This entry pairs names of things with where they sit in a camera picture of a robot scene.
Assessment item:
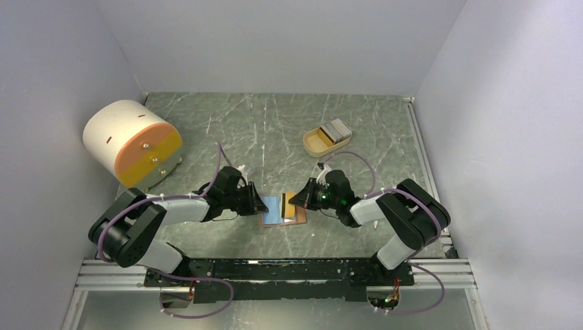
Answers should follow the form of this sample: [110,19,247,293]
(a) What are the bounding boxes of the beige oval tray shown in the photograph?
[302,128,351,158]

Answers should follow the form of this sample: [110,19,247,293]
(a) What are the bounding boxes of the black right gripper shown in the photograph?
[289,177,340,211]

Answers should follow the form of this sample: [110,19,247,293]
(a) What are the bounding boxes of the tan leather card holder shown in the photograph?
[258,195,307,228]

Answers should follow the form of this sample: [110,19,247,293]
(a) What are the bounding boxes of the yellow black striped card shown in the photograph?
[280,190,296,221]

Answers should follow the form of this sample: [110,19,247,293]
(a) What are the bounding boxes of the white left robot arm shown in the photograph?
[88,166,269,286]

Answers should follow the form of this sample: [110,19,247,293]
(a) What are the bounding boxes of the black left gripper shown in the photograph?
[223,181,269,217]

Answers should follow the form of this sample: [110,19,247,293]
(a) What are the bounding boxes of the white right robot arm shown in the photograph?
[289,170,451,285]

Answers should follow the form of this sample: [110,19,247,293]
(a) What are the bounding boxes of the stack of credit cards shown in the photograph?
[316,118,352,146]

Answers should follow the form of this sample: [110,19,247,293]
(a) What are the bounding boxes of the white cylindrical drawer unit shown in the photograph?
[82,100,184,191]

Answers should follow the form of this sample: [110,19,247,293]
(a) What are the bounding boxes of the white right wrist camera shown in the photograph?
[316,163,332,186]

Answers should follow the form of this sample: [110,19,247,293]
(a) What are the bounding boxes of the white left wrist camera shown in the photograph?
[237,164,252,183]

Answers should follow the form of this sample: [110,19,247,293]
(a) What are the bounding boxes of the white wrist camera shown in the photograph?
[316,163,332,186]
[237,164,252,183]

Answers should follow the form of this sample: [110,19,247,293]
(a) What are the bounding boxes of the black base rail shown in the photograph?
[144,256,414,304]

